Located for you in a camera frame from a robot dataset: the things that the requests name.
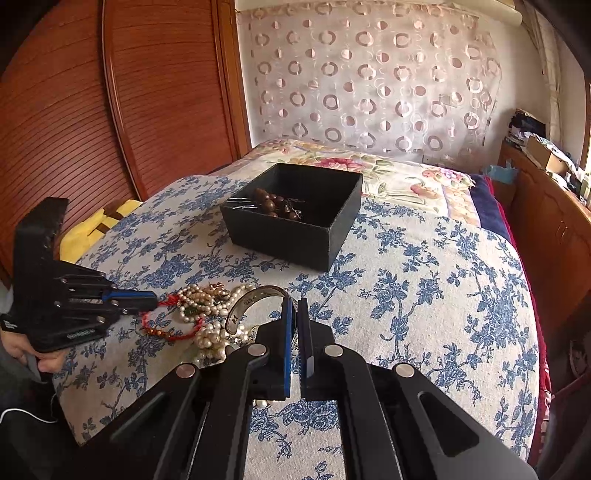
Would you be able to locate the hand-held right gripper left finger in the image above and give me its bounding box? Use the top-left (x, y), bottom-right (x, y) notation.
top-left (69, 295), bottom-right (293, 480)

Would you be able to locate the silver engraved bangle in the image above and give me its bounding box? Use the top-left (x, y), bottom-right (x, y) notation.
top-left (225, 286), bottom-right (290, 345)

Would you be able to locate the black box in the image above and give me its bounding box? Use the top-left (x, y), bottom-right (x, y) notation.
top-left (220, 162), bottom-right (363, 273)

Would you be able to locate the wooden side cabinet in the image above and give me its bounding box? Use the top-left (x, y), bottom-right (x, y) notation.
top-left (496, 141), bottom-right (591, 393)

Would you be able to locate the white cable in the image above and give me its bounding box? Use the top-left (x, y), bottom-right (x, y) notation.
top-left (0, 405), bottom-right (57, 424)

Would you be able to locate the cardboard box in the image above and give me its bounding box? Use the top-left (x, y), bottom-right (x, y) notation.
top-left (526, 136), bottom-right (571, 177)

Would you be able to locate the brown wooden wardrobe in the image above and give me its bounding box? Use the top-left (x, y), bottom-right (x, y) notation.
top-left (0, 0), bottom-right (253, 288)

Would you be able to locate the person's left hand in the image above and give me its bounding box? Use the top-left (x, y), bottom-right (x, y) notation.
top-left (0, 329), bottom-right (64, 376)

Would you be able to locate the pink floral quilt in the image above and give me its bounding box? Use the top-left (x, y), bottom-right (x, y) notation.
top-left (210, 137), bottom-right (484, 230)

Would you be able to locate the brown wooden bead bracelet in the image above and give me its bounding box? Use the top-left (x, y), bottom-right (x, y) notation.
top-left (253, 186), bottom-right (306, 223)

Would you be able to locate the blue floral blanket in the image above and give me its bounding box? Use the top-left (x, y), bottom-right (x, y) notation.
top-left (52, 174), bottom-right (542, 480)

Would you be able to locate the yellow cloth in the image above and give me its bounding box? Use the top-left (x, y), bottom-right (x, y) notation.
top-left (60, 199), bottom-right (144, 262)

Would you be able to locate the teal cloth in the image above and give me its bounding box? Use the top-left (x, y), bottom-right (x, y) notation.
top-left (485, 159), bottom-right (520, 182)

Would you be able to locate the pile of papers and clothes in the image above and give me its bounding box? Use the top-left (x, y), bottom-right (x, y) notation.
top-left (507, 108), bottom-right (548, 149)

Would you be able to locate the red string bracelet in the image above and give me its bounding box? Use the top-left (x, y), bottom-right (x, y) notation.
top-left (140, 296), bottom-right (206, 343)

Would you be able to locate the sheer curtain with circles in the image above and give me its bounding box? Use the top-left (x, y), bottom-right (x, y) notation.
top-left (235, 0), bottom-right (505, 163)

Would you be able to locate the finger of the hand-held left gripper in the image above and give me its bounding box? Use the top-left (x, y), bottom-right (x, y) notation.
top-left (54, 275), bottom-right (158, 310)
top-left (52, 301), bottom-right (140, 325)

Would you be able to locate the white pearl necklace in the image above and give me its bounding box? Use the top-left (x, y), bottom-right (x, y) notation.
top-left (177, 282), bottom-right (273, 409)

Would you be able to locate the navy blanket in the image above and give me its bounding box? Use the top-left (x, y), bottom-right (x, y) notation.
top-left (470, 173), bottom-right (514, 241)

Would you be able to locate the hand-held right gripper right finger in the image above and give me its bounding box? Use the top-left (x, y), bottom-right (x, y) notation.
top-left (297, 298), bottom-right (542, 480)

